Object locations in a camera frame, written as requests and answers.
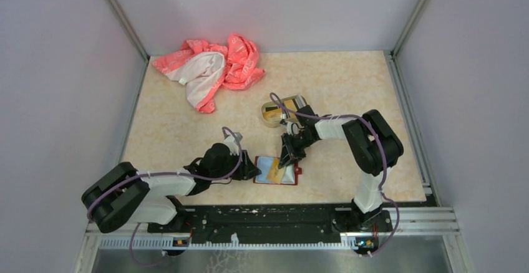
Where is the red card holder wallet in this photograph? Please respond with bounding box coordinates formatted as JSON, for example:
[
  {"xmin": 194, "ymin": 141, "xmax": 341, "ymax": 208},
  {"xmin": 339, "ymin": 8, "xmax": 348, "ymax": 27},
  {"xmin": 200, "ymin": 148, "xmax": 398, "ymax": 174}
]
[{"xmin": 253, "ymin": 156, "xmax": 303, "ymax": 186}]

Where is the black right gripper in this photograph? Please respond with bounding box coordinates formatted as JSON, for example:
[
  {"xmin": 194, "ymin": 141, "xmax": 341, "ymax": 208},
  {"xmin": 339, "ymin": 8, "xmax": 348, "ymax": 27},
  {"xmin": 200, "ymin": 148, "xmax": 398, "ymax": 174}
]
[{"xmin": 278, "ymin": 131, "xmax": 317, "ymax": 170}]

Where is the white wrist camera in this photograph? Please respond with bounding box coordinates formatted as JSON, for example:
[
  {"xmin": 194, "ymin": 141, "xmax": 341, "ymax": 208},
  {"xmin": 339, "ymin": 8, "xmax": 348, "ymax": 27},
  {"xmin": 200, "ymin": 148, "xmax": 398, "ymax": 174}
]
[
  {"xmin": 286, "ymin": 122, "xmax": 300, "ymax": 136},
  {"xmin": 222, "ymin": 133, "xmax": 242, "ymax": 156}
]

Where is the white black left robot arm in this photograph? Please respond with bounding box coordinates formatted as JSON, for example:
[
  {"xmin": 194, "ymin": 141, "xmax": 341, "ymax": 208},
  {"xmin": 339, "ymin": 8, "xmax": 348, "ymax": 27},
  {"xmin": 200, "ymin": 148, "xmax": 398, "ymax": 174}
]
[{"xmin": 81, "ymin": 143, "xmax": 261, "ymax": 233}]

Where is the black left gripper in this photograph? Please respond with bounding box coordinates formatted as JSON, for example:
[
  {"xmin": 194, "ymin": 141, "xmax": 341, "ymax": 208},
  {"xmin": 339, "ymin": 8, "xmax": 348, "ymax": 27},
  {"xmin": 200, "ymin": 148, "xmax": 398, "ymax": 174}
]
[{"xmin": 211, "ymin": 149, "xmax": 261, "ymax": 180}]

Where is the white slotted cable duct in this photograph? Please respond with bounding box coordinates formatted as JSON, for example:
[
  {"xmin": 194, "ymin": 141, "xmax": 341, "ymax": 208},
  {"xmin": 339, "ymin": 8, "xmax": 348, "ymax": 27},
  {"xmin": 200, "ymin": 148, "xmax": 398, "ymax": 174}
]
[{"xmin": 99, "ymin": 234, "xmax": 359, "ymax": 251}]

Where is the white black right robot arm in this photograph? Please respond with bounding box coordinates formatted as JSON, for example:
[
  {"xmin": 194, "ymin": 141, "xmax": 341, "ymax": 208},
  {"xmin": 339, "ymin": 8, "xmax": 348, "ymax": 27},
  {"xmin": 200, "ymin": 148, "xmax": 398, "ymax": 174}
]
[{"xmin": 278, "ymin": 105, "xmax": 404, "ymax": 231}]

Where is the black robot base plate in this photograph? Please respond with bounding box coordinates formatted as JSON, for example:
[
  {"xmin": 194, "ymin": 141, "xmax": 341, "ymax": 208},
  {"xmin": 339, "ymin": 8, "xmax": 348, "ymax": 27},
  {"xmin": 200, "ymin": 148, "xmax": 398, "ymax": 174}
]
[{"xmin": 147, "ymin": 203, "xmax": 393, "ymax": 244}]

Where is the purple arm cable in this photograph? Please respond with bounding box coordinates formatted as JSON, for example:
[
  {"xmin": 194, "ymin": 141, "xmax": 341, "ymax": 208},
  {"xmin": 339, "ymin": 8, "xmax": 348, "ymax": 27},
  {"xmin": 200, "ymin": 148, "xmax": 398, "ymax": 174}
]
[
  {"xmin": 85, "ymin": 127, "xmax": 245, "ymax": 267},
  {"xmin": 269, "ymin": 92, "xmax": 401, "ymax": 257}
]

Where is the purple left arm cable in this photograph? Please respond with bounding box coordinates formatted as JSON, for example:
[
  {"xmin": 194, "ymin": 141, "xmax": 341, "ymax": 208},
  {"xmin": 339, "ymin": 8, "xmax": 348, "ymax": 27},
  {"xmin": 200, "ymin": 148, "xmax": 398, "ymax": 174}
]
[{"xmin": 85, "ymin": 127, "xmax": 245, "ymax": 267}]

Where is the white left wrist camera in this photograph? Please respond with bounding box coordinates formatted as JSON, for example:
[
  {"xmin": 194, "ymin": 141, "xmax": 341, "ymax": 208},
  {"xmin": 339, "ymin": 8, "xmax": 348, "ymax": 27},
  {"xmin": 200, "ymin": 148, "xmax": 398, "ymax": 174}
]
[{"xmin": 222, "ymin": 133, "xmax": 242, "ymax": 156}]

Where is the beige oval card tray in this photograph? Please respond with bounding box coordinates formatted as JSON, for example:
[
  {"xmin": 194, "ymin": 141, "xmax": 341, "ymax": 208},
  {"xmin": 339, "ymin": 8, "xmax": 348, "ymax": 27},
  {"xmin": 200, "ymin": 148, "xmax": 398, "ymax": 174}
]
[{"xmin": 261, "ymin": 95, "xmax": 308, "ymax": 128}]

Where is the pink white crumpled cloth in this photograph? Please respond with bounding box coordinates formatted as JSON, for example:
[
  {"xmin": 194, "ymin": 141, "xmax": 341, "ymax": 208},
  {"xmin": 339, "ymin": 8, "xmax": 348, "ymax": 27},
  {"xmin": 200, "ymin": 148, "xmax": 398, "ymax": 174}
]
[{"xmin": 152, "ymin": 32, "xmax": 266, "ymax": 113}]

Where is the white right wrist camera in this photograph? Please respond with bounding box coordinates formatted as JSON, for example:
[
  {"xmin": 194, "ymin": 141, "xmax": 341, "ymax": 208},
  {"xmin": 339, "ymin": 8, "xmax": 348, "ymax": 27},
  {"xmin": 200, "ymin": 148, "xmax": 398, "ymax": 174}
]
[{"xmin": 286, "ymin": 122, "xmax": 300, "ymax": 136}]

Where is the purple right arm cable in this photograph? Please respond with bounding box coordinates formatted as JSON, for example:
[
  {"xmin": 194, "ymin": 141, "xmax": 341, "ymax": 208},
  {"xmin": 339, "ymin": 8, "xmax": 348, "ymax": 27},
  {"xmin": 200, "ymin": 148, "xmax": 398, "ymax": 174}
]
[{"xmin": 269, "ymin": 92, "xmax": 401, "ymax": 257}]

